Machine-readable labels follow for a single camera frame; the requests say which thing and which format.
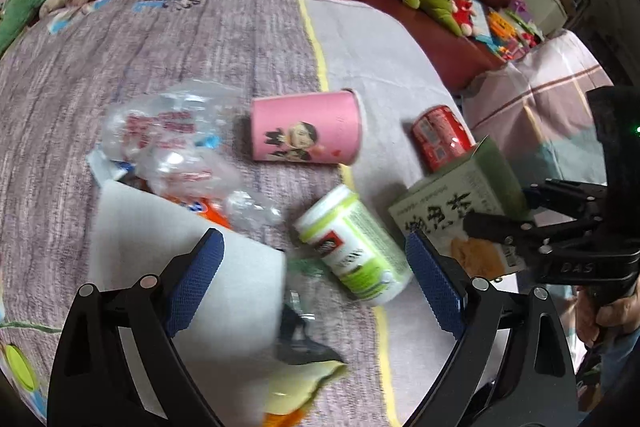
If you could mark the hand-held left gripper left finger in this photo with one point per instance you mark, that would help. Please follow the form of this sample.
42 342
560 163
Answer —
195 279

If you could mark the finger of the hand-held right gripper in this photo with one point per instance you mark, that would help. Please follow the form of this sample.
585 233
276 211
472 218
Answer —
500 229
565 197

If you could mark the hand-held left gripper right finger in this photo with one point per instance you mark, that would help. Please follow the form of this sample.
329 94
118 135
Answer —
435 289

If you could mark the green cardboard box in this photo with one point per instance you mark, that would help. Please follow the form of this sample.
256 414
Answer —
445 207

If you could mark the orange snack wrapper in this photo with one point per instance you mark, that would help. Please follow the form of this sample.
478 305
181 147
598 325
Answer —
210 212

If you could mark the white green plastic bottle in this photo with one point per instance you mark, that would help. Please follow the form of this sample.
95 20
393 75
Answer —
350 232

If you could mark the red drink can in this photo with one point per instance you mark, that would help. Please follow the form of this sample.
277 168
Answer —
440 132

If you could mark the black plastic wrapper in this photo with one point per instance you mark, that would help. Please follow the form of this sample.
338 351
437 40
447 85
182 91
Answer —
300 337

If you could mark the blue white snack wrapper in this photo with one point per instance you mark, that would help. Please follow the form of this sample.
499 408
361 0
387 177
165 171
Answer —
110 164

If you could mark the yellow orange snack bag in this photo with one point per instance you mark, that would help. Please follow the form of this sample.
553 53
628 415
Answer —
300 382

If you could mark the clear plastic bag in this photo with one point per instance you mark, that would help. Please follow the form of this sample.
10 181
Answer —
165 132

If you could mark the pink paper cup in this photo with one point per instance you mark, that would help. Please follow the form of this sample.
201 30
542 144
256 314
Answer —
305 122

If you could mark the person's right hand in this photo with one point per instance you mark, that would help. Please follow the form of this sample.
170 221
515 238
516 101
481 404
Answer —
587 317

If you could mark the pink plaid blanket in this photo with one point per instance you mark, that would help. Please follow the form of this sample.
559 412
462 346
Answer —
545 107

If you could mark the pile of colourful toys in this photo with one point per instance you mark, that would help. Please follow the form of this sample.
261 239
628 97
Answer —
510 29

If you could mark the white cabinet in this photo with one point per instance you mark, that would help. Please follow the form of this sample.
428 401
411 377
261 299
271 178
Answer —
545 4

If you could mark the small bear doll red clothes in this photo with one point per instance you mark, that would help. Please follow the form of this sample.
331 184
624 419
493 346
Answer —
462 7

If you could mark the purple grey printed blanket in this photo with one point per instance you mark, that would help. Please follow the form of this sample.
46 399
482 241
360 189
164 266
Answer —
200 42

